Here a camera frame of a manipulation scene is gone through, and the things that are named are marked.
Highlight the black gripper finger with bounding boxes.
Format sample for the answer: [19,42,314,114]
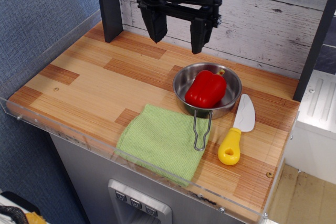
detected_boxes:
[140,6,167,43]
[190,18,213,54]

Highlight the small steel pan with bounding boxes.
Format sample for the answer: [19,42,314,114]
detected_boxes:
[172,62,242,151]

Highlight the yellow handled white toy knife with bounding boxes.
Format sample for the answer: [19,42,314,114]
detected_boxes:
[217,94,256,165]

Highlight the green cloth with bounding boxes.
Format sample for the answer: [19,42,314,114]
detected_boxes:
[117,104,209,187]

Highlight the red bell pepper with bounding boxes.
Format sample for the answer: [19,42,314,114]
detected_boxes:
[185,69,227,109]

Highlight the grey cabinet with dispenser panel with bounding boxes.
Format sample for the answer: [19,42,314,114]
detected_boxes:
[51,135,242,223]

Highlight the yellow and black object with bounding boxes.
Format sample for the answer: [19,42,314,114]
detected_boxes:
[1,206,47,224]

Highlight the dark left frame post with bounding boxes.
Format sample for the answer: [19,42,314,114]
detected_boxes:
[99,0,123,42]

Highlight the dark frame post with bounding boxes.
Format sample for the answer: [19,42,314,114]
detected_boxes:
[99,0,123,42]
[292,0,335,102]

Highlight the dark right frame post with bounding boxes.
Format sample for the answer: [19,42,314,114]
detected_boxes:
[292,0,335,102]

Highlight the clear acrylic guard rail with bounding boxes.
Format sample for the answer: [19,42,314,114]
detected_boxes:
[0,8,268,222]

